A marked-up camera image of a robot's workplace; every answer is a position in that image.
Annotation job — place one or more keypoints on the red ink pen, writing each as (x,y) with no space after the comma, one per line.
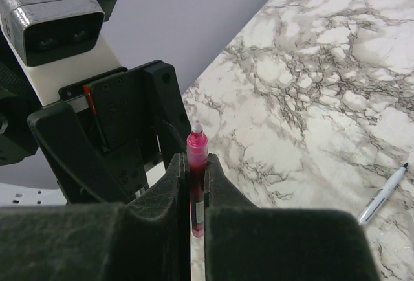
(197,156)

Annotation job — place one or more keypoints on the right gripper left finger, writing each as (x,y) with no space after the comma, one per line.
(146,239)

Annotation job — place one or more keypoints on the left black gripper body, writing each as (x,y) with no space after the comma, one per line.
(103,133)

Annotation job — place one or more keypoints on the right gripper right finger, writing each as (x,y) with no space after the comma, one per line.
(245,242)

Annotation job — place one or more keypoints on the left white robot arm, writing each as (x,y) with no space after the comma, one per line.
(26,193)

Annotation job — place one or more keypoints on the white pen black tip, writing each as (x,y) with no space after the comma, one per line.
(381,196)

